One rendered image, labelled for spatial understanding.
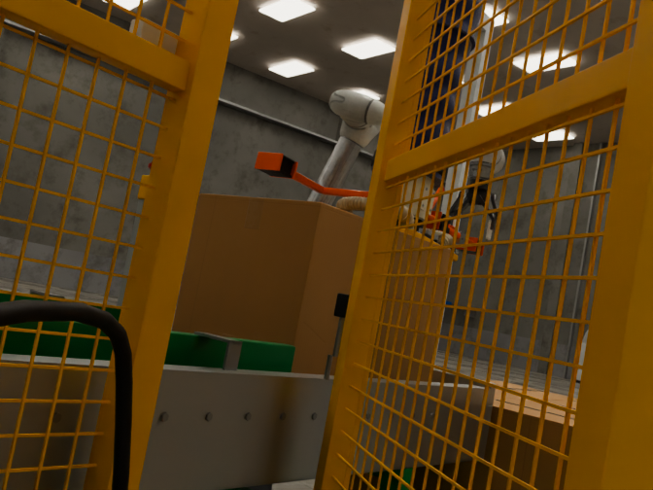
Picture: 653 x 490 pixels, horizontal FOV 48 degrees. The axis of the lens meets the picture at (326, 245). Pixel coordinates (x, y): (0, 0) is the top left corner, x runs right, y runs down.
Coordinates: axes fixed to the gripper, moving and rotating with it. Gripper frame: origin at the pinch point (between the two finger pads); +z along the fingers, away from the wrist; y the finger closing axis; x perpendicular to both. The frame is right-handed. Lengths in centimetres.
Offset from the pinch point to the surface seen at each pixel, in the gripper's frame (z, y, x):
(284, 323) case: 40, 14, -117
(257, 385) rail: 50, 32, -145
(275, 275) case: 30, 9, -117
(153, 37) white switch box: 5, 35, -183
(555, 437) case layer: 58, 53, -44
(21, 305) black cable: 37, 77, -220
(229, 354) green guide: 46, 29, -150
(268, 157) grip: -3, -23, -90
